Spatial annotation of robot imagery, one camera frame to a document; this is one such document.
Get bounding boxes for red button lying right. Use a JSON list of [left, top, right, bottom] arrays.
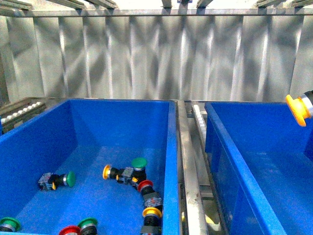
[[137, 180, 163, 212]]

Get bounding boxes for yellow button lying sideways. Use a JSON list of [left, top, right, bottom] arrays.
[[102, 164, 134, 185]]

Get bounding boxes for green button front centre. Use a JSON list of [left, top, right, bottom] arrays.
[[78, 217, 98, 235]]

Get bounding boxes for white roller track strip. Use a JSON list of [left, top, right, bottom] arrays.
[[192, 104, 207, 144]]

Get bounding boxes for green button upright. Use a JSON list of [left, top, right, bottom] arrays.
[[132, 157, 147, 183]]

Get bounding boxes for left white roller track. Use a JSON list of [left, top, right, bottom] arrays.
[[0, 101, 46, 129]]

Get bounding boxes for red button front edge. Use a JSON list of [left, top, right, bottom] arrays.
[[59, 225, 80, 235]]

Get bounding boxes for blue middle bin with buttons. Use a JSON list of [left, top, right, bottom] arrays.
[[0, 99, 180, 235]]

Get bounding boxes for metal divider rail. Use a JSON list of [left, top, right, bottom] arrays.
[[177, 100, 208, 235]]

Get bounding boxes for blue empty right bin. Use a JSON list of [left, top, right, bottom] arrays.
[[205, 102, 313, 235]]

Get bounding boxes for yellow button front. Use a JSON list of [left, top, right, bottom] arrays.
[[285, 91, 313, 127]]

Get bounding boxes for yellow button near right wall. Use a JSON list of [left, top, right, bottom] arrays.
[[140, 207, 162, 235]]

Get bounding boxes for yellow button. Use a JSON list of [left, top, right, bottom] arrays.
[[285, 91, 313, 127], [140, 207, 162, 235]]

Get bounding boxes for green button front left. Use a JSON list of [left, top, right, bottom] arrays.
[[0, 217, 22, 233]]

